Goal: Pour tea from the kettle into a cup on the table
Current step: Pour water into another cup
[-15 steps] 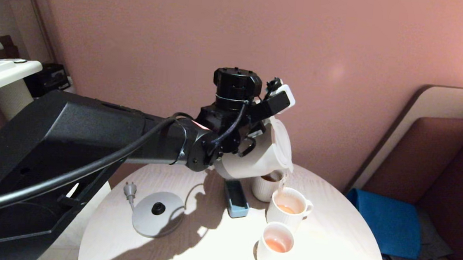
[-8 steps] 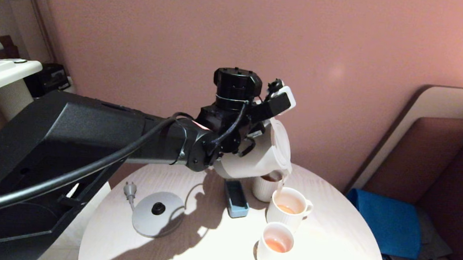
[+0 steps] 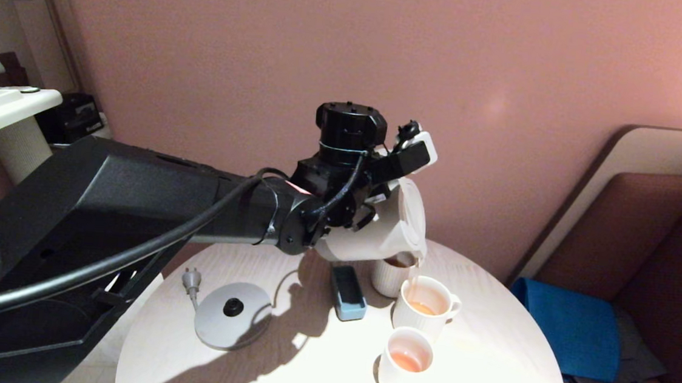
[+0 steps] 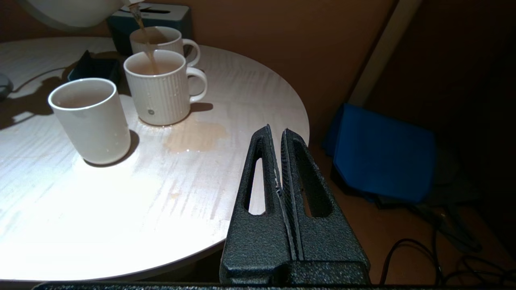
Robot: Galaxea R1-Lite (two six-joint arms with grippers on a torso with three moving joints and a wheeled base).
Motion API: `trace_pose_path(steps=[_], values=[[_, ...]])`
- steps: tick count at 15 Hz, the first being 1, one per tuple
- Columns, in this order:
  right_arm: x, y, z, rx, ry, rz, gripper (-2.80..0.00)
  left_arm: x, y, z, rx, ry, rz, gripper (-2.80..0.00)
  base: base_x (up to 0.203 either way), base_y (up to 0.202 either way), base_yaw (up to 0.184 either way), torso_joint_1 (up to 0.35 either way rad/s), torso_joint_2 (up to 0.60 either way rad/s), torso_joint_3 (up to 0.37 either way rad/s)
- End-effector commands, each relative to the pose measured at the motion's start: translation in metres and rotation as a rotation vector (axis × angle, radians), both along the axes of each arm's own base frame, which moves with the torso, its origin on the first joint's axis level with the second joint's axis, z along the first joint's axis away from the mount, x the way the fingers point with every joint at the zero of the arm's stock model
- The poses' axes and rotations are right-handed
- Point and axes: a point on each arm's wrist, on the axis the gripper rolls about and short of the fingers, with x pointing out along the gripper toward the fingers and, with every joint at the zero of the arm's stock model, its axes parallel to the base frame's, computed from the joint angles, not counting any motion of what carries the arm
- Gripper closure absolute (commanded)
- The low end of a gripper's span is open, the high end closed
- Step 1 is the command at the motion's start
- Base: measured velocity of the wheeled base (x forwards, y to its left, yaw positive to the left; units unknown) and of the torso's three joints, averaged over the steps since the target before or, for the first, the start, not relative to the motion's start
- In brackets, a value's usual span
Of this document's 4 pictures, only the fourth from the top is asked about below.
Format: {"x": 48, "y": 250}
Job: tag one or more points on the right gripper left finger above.
{"x": 250, "y": 241}

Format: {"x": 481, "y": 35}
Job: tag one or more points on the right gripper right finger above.
{"x": 322, "y": 241}

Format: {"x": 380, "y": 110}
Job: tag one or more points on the white electric kettle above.
{"x": 72, "y": 12}

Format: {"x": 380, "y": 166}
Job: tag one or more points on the blue fabric bag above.
{"x": 383, "y": 153}

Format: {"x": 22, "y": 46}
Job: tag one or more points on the white ribbed mug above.
{"x": 161, "y": 96}
{"x": 177, "y": 40}

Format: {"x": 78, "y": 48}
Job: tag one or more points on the white leaning board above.
{"x": 383, "y": 52}

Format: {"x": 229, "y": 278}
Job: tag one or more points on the blue rectangular tray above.
{"x": 92, "y": 68}

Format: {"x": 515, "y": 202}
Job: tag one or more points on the grey-blue tissue box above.
{"x": 173, "y": 20}

